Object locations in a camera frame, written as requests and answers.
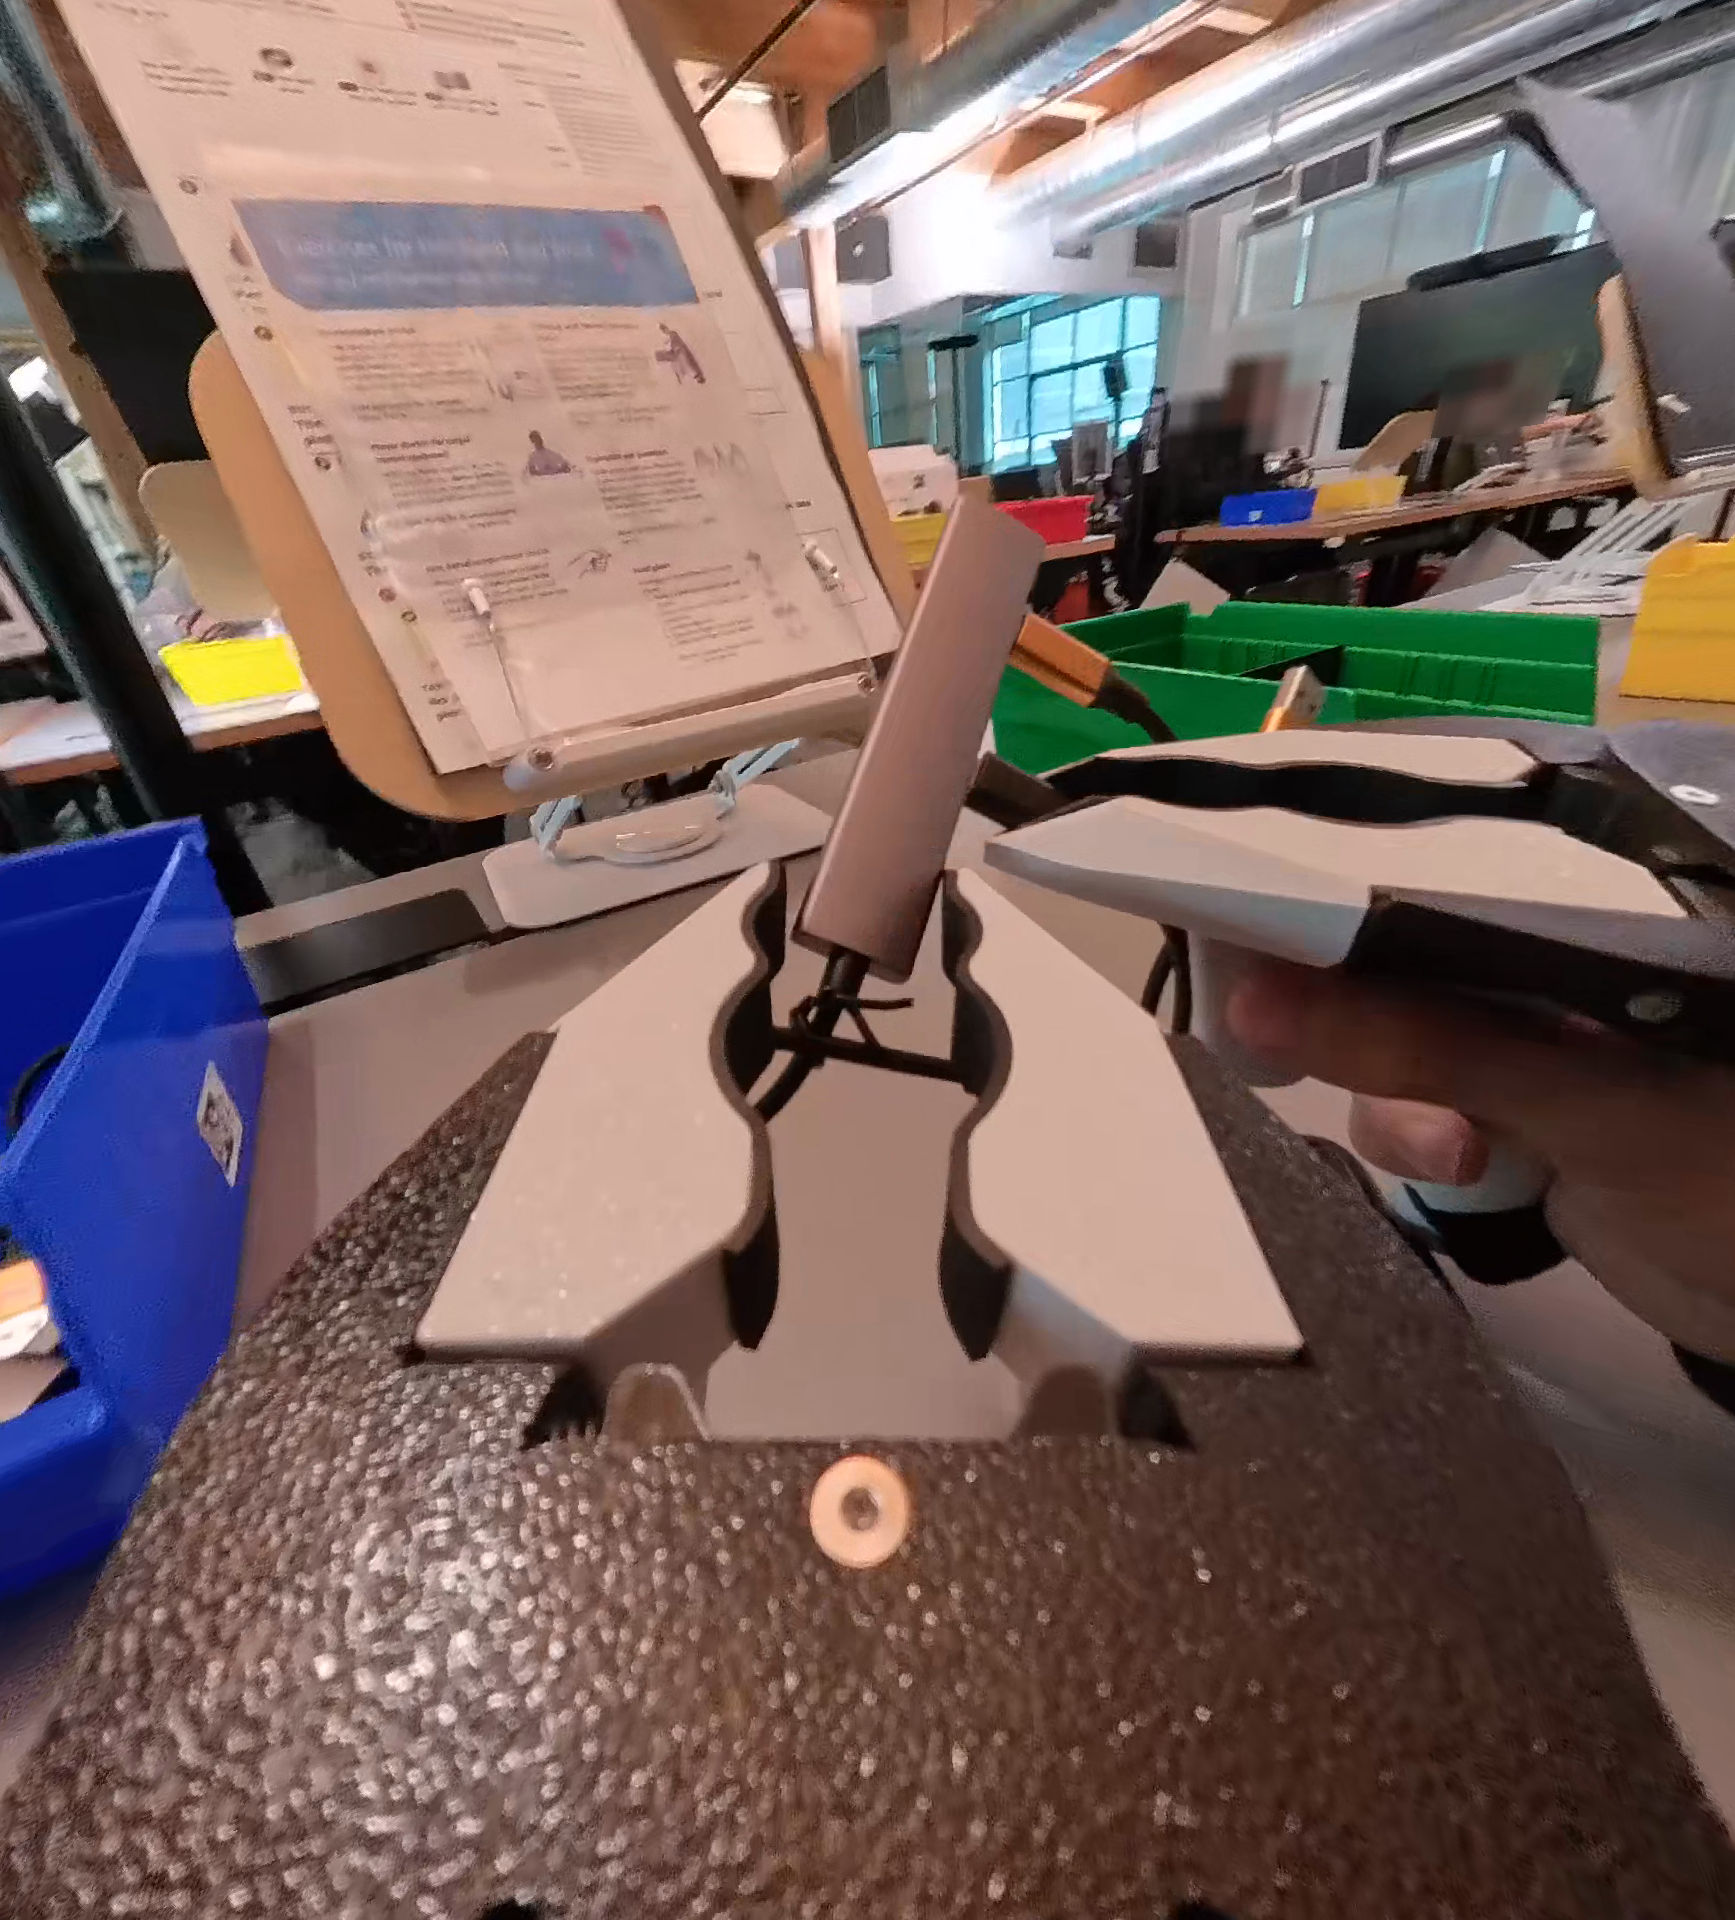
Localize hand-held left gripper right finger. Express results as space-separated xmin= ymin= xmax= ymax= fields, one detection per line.
xmin=939 ymin=863 xmax=1314 ymax=1419

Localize wooden table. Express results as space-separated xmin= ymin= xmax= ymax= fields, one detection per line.
xmin=1158 ymin=470 xmax=1635 ymax=601
xmin=0 ymin=692 xmax=326 ymax=796

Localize document stand with instruction sheet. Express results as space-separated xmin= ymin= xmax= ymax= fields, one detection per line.
xmin=57 ymin=0 xmax=906 ymax=773

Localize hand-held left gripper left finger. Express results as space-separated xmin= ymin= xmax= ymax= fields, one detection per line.
xmin=409 ymin=861 xmax=789 ymax=1413

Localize silver ventilation duct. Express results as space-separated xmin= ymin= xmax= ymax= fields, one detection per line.
xmin=791 ymin=0 xmax=1735 ymax=226

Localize black panel wooden stand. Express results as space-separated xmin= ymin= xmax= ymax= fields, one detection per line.
xmin=1519 ymin=73 xmax=1735 ymax=504
xmin=47 ymin=260 xmax=279 ymax=624

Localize grey USB hub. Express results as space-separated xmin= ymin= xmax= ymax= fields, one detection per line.
xmin=747 ymin=492 xmax=1048 ymax=1117

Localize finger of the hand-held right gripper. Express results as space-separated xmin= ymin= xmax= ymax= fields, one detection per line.
xmin=982 ymin=795 xmax=1697 ymax=971
xmin=1044 ymin=730 xmax=1546 ymax=824

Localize black cable orange plugs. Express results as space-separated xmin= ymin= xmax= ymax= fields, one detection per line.
xmin=970 ymin=614 xmax=1330 ymax=1039

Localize black metal post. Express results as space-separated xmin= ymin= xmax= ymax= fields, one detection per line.
xmin=0 ymin=150 xmax=216 ymax=901

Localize black monitor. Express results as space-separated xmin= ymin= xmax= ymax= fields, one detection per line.
xmin=1339 ymin=239 xmax=1625 ymax=451

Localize green plastic bin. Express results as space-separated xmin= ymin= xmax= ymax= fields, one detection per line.
xmin=991 ymin=601 xmax=1604 ymax=773

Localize person's right hand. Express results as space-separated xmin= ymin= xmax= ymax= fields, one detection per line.
xmin=1223 ymin=956 xmax=1735 ymax=1378

